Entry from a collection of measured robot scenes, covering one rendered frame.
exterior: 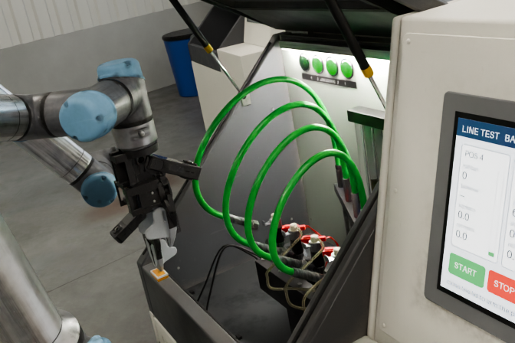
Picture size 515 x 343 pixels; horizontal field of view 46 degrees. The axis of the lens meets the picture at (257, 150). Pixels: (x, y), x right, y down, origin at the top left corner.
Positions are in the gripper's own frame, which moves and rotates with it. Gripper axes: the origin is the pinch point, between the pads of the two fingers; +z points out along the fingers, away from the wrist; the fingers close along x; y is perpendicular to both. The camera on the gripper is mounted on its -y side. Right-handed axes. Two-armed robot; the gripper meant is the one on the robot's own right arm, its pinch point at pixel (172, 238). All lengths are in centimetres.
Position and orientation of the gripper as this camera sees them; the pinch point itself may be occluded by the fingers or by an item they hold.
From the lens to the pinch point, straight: 119.9
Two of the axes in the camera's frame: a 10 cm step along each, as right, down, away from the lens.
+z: 1.7, 9.3, 3.2
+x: 5.1, 2.0, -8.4
